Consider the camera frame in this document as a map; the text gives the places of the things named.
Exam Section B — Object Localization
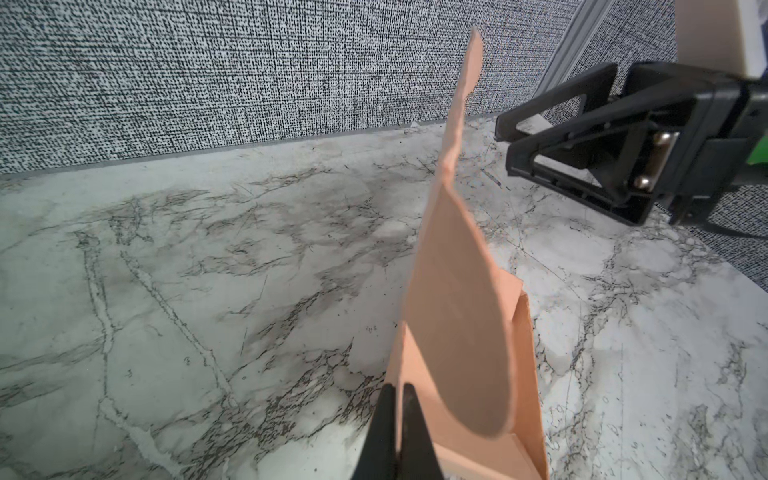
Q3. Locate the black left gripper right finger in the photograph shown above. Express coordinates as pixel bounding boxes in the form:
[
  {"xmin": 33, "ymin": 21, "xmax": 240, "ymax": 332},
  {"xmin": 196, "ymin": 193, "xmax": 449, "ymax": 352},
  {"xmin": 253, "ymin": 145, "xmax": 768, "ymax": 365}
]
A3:
[{"xmin": 399, "ymin": 383, "xmax": 444, "ymax": 480}]

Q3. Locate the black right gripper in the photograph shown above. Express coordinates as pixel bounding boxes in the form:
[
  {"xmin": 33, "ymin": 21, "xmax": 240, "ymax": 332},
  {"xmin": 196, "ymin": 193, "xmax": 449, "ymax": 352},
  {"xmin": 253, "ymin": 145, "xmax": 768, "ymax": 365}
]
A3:
[{"xmin": 494, "ymin": 61, "xmax": 767, "ymax": 227}]

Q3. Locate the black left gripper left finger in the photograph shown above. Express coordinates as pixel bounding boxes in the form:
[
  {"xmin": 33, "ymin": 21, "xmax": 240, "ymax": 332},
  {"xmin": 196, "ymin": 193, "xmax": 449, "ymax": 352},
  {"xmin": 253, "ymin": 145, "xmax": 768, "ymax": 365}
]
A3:
[{"xmin": 351, "ymin": 384, "xmax": 396, "ymax": 480}]

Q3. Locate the aluminium corner frame post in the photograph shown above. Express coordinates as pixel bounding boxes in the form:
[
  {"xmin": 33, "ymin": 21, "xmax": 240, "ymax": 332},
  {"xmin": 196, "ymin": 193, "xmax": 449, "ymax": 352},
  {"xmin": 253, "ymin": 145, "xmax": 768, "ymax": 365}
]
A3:
[{"xmin": 534, "ymin": 0, "xmax": 614, "ymax": 96}]

